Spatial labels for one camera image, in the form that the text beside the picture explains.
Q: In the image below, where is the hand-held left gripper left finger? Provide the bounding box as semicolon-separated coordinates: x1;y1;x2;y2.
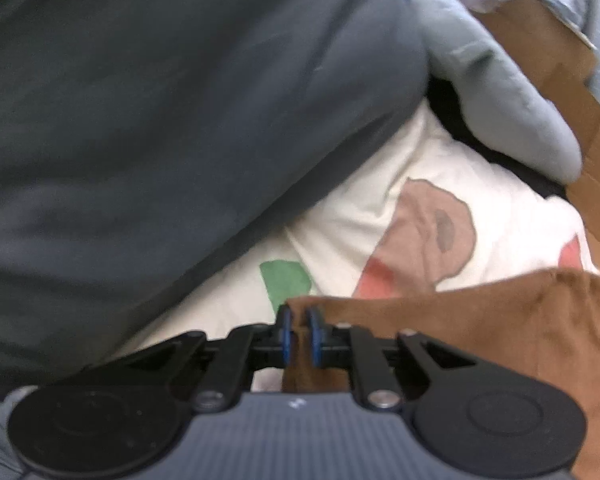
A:
115;306;296;411

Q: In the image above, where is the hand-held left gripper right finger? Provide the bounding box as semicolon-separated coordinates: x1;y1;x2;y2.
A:
305;307;486;412

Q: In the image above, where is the brown printed t-shirt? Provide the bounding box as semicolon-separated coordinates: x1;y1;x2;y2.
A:
282;267;600;480

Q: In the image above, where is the cream bear printed blanket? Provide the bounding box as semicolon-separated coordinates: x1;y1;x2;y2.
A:
120;100;600;396

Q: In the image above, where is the dark grey pillow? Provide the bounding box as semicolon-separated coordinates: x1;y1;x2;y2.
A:
0;0;428;401

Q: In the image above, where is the grey neck pillow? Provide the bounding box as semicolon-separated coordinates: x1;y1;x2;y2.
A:
410;0;583;183

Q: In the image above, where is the flattened cardboard sheet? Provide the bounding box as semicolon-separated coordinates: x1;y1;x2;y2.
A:
472;0;600;281

